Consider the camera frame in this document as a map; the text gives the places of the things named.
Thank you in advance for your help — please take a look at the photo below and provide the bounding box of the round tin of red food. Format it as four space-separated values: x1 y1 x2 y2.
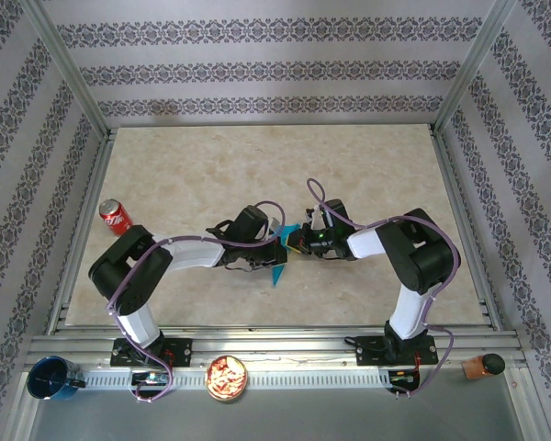
204 354 249 402

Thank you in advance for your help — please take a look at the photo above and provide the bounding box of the red soda can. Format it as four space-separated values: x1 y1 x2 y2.
98 198 134 237

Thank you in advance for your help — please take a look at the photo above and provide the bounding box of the small circuit board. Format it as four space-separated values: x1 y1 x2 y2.
131 371 170 386
388 369 420 387

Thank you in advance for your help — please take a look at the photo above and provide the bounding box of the blue mug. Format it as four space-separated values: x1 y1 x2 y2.
27 356 86 402

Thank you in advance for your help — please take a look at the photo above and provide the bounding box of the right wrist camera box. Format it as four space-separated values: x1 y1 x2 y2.
304 205 328 230

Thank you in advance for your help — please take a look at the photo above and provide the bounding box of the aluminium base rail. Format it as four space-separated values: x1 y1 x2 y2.
27 326 527 369

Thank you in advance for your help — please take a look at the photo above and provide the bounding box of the slotted white cable duct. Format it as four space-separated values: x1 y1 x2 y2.
80 369 392 390

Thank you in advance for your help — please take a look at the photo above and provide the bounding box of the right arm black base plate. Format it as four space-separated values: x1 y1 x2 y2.
355 334 440 368

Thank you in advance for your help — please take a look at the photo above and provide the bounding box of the aluminium side rail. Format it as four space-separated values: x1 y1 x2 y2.
45 128 118 335
429 124 506 332

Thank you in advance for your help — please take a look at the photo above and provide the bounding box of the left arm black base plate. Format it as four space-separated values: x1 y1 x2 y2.
109 337 194 368

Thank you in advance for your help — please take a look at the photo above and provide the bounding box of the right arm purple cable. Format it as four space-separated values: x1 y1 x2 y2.
306 177 464 400

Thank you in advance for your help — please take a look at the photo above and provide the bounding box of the aluminium frame post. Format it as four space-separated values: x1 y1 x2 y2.
433 0 519 137
21 0 117 139

